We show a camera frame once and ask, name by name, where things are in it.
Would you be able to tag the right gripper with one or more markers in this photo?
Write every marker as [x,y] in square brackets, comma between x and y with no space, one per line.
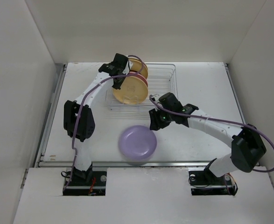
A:
[155,123]

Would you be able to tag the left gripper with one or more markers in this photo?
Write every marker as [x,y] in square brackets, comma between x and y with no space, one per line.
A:
[118,86]

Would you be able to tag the yellow plate back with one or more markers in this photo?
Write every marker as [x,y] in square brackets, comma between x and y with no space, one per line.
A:
[133,61]

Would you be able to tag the yellow plate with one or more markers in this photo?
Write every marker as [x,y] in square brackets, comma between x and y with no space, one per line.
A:
[133,91]
[133,61]

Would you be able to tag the pink plate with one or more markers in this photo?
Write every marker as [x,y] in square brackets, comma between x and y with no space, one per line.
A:
[140,77]

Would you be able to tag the yellow plate front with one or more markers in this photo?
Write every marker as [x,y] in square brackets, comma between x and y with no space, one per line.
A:
[133,91]

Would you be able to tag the purple plate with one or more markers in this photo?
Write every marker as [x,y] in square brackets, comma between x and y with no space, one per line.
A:
[137,143]

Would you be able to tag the white wire dish rack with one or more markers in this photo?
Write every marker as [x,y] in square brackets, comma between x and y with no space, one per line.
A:
[161,80]

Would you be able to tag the cream plate rearmost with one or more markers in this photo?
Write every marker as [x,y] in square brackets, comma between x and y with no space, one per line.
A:
[142,68]

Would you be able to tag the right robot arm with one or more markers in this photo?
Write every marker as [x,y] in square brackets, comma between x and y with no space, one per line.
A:
[246,145]

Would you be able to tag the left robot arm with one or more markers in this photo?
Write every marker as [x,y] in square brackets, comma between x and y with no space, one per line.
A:
[78,119]

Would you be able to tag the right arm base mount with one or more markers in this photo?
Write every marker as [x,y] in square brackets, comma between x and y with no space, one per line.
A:
[203,184]

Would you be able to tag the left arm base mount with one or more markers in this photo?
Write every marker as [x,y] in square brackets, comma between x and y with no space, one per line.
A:
[94,186]

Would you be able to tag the aluminium front rail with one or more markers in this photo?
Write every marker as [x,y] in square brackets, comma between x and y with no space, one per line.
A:
[126,164]

